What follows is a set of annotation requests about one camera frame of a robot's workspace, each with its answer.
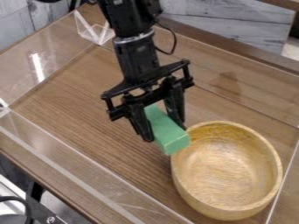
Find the black metal table bracket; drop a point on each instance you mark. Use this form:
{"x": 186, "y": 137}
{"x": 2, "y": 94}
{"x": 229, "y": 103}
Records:
{"x": 42, "y": 214}

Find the light brown wooden bowl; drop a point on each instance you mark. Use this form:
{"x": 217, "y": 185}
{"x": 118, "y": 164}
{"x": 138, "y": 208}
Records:
{"x": 229, "y": 172}

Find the clear acrylic tray enclosure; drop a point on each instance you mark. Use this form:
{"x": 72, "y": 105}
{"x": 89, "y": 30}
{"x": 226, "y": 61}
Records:
{"x": 91, "y": 160}

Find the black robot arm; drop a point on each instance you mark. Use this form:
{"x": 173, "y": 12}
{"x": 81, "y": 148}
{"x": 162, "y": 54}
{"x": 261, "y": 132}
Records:
{"x": 131, "y": 18}

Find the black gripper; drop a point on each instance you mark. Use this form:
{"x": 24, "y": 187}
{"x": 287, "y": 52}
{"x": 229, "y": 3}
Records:
{"x": 147, "y": 84}

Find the green rectangular block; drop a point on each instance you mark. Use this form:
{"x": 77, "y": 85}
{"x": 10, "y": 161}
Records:
{"x": 170, "y": 136}

